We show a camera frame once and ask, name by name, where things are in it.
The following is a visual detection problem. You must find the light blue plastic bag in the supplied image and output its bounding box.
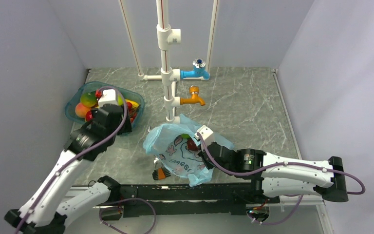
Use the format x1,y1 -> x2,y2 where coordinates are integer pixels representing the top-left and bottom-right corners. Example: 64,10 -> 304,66
142,114 -> 235,188

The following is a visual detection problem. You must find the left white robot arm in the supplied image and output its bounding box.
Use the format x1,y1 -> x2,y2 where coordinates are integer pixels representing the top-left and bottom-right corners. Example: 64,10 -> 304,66
4,104 -> 131,234

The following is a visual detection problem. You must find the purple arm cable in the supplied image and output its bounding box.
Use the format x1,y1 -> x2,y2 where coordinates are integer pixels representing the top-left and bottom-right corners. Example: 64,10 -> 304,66
13,86 -> 129,234
196,132 -> 366,195

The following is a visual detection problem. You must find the fake dark red fruit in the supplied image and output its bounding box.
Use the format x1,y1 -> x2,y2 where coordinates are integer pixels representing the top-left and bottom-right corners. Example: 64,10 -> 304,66
187,138 -> 200,152

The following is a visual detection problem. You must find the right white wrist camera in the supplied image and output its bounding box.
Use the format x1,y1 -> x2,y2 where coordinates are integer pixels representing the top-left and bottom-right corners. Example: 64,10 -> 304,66
194,125 -> 216,146

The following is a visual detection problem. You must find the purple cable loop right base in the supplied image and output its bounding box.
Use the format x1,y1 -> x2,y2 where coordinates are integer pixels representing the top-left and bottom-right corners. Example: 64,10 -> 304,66
247,194 -> 304,227

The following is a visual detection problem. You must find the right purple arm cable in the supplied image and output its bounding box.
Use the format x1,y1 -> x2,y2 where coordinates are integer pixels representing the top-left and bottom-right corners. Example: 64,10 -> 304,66
196,132 -> 366,195

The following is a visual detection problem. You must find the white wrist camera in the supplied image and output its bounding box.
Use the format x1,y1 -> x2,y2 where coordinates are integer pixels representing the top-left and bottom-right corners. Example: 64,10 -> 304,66
98,89 -> 118,108
194,125 -> 216,146

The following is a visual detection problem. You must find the fake green red mango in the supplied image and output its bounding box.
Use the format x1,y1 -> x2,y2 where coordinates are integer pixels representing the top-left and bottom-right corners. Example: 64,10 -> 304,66
80,92 -> 98,108

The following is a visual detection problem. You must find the fake strawberries bunch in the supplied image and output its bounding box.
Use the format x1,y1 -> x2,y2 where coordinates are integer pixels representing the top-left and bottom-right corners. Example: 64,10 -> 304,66
128,111 -> 138,124

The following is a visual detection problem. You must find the blue plastic faucet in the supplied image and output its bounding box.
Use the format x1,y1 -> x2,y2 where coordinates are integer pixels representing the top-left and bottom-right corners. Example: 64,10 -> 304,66
180,58 -> 210,80

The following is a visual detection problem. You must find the silver combination wrench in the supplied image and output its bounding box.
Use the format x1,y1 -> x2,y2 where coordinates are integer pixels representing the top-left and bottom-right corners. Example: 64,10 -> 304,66
147,126 -> 163,169

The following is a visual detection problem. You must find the fake peach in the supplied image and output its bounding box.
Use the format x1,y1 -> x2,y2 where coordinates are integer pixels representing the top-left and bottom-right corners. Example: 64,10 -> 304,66
75,102 -> 91,118

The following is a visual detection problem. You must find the teal plastic fruit basket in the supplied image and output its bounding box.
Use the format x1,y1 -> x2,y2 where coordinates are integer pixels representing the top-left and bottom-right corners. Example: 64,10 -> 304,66
64,81 -> 145,130

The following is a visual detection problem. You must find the fake yellow banana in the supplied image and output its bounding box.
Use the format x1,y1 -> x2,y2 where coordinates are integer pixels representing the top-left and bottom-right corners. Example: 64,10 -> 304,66
125,99 -> 140,110

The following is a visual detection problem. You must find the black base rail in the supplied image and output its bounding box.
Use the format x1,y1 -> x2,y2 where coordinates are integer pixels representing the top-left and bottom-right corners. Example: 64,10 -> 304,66
102,182 -> 280,217

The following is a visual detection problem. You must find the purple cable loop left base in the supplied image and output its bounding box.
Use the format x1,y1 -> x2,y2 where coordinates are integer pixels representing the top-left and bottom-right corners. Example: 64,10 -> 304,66
98,197 -> 157,234

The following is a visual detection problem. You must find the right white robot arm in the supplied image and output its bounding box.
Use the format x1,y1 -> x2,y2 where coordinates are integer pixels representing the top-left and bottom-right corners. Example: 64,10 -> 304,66
198,142 -> 348,202

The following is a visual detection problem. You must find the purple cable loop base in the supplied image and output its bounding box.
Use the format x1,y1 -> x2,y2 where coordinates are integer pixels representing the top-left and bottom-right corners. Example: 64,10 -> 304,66
247,194 -> 304,227
98,197 -> 157,234

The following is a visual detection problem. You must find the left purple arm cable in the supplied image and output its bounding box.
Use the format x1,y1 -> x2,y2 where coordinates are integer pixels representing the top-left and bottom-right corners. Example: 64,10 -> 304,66
13,86 -> 129,234

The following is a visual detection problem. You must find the fake red apple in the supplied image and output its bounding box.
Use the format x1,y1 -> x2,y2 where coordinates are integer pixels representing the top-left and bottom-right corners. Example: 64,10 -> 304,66
84,110 -> 93,122

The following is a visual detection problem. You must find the white pvc pipe stand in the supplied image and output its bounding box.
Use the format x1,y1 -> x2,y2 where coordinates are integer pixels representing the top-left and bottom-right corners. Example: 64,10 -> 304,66
118,0 -> 220,123

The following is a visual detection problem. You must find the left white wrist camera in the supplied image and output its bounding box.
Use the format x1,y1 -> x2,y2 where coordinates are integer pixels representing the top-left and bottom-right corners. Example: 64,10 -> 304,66
98,89 -> 118,108

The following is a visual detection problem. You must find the orange plastic faucet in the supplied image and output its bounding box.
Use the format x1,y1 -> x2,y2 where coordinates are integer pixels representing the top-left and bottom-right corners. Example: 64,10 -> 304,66
180,86 -> 206,106

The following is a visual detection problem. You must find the black orange small brush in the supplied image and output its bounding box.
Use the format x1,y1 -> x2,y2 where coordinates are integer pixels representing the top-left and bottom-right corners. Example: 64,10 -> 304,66
152,167 -> 171,180

